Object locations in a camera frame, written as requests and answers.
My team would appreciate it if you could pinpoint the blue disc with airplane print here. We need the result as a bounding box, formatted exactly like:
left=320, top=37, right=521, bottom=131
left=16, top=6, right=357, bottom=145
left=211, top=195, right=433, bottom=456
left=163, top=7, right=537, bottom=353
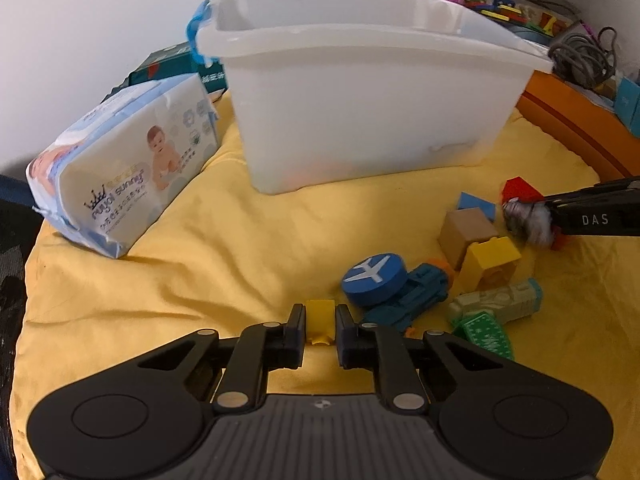
left=341, top=254, right=408, bottom=308

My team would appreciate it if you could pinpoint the dark green cardboard box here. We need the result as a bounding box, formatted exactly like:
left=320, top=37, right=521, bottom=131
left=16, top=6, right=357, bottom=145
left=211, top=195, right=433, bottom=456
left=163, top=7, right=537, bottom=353
left=122, top=42, right=228, bottom=103

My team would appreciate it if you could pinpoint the green patterned building block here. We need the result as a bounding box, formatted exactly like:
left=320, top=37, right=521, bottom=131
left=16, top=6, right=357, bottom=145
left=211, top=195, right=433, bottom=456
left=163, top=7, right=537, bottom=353
left=452, top=311, right=516, bottom=361

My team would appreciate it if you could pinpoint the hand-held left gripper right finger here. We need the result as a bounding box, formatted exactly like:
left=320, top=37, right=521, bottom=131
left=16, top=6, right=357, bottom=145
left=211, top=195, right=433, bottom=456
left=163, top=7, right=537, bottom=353
left=335, top=303, right=518, bottom=413

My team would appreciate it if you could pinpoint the red building block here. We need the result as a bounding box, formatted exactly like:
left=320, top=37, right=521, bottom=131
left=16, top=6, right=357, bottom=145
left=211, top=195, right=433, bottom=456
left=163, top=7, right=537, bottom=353
left=501, top=177, right=568, bottom=252

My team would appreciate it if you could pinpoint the orange cardboard box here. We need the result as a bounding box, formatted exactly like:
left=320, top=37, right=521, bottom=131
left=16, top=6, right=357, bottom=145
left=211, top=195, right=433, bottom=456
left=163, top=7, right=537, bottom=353
left=515, top=70, right=640, bottom=186

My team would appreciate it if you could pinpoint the white plastic storage bin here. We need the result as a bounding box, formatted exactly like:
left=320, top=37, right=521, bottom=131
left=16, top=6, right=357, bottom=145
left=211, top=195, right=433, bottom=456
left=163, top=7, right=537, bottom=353
left=187, top=0, right=556, bottom=195

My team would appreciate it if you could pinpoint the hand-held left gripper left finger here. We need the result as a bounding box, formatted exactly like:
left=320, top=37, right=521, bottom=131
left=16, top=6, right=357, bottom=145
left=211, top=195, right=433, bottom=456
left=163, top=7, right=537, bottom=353
left=127, top=303, right=307, bottom=413

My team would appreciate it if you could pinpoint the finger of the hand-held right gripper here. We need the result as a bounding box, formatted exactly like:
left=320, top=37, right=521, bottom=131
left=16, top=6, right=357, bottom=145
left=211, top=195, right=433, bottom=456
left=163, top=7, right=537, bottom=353
left=542, top=177, right=640, bottom=209
left=549, top=205, right=640, bottom=238

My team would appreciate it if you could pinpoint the yellow blanket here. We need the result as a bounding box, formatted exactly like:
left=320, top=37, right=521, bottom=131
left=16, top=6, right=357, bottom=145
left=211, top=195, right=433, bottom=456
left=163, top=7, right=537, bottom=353
left=10, top=90, right=640, bottom=480

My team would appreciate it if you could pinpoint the beige and teal toy piece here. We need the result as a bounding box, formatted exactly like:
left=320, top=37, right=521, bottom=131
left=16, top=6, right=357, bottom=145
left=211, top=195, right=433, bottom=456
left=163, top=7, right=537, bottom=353
left=447, top=277, right=543, bottom=328

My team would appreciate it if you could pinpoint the tan wooden cube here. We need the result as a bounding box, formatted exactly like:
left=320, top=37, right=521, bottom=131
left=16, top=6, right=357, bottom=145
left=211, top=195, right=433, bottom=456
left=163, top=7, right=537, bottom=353
left=439, top=208, right=501, bottom=268

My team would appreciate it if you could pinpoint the black mesh bag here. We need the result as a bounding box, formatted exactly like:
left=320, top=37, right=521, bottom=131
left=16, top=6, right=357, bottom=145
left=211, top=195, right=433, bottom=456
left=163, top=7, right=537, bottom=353
left=0, top=175, right=36, bottom=480

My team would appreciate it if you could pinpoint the grey coiled cable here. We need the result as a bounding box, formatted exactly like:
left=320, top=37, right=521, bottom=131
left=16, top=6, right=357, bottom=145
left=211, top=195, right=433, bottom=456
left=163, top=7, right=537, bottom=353
left=547, top=22, right=621, bottom=88

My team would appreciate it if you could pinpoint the small light blue building block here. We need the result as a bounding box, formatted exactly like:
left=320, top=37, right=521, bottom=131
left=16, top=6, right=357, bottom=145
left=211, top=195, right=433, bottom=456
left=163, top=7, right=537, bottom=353
left=457, top=192, right=497, bottom=223

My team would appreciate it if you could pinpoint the blue and orange toy vehicle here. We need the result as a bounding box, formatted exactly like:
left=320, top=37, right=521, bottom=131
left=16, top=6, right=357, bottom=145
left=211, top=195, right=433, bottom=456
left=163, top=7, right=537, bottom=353
left=362, top=258, right=456, bottom=336

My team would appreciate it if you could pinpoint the light blue cardboard box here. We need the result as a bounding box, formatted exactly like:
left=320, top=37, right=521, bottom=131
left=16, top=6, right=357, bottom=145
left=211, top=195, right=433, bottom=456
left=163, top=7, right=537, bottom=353
left=615, top=77, right=640, bottom=136

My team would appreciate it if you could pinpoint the baby wipes pack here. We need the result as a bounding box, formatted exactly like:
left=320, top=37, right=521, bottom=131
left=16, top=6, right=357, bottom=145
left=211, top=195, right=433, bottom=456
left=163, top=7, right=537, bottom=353
left=26, top=74, right=223, bottom=259

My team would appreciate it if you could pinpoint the hollow yellow building block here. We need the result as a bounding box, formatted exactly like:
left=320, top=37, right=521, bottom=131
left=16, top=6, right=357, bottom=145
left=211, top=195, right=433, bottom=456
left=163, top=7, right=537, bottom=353
left=457, top=236, right=522, bottom=293

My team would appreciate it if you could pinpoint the small yellow building block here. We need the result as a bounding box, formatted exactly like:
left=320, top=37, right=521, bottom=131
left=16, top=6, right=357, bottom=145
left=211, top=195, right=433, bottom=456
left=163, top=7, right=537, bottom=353
left=306, top=300, right=337, bottom=346

